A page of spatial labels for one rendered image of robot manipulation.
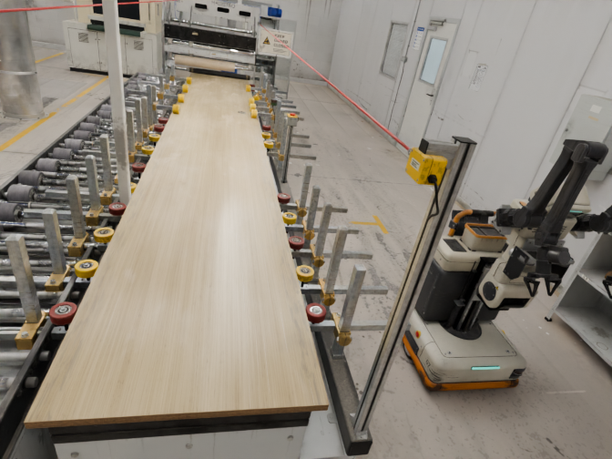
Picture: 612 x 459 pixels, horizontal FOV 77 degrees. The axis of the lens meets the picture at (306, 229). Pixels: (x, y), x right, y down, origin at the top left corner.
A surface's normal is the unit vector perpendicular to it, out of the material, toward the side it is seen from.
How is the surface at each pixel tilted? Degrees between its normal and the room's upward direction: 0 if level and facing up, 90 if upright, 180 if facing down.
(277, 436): 90
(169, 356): 0
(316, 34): 90
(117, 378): 0
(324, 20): 90
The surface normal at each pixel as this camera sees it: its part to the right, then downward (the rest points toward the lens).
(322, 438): 0.15, -0.86
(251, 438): 0.17, 0.51
